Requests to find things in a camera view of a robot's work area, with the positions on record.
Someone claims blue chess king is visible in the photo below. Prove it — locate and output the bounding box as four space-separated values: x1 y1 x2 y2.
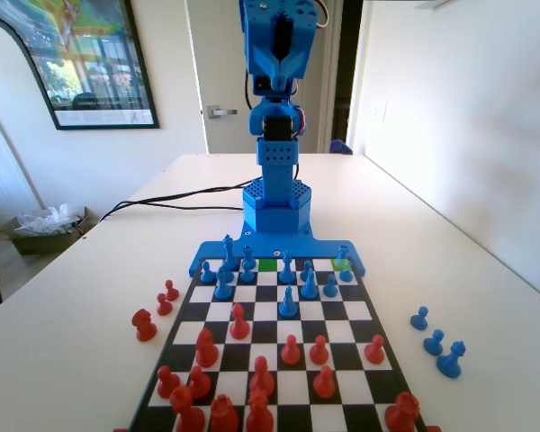
221 233 238 273

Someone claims tall blue chess piece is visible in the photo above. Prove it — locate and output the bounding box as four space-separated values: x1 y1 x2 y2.
278 251 297 284
212 267 235 302
278 283 298 319
300 267 320 301

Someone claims tall red chess piece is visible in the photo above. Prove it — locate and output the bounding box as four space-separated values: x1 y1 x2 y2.
194 328 221 368
249 355 275 397
229 302 251 340

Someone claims captured red knight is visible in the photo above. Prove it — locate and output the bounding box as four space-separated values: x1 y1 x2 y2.
130 308 158 343

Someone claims large red chess piece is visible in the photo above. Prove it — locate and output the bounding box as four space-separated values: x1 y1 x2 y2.
246 387 275 432
168 384 207 432
210 394 240 432
384 391 422 432

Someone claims captured blue pawn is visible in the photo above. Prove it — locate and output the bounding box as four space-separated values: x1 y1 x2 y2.
436 340 467 379

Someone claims black white chessboard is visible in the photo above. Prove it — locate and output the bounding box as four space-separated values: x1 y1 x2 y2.
128 256 428 432

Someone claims white door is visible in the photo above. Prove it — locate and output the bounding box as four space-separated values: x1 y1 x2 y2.
186 0 337 155

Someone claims clear plastic wrapping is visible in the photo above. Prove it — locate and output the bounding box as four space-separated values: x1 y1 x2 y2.
15 202 85 238

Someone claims cardboard box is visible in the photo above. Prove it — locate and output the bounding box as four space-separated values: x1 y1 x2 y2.
2 205 91 257

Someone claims silver door handle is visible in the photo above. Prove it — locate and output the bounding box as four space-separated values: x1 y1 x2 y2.
206 105 239 120

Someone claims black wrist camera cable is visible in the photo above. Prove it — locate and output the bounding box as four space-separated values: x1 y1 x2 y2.
242 67 254 112

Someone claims framed wall poster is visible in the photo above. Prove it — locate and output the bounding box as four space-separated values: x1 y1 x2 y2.
0 0 160 131

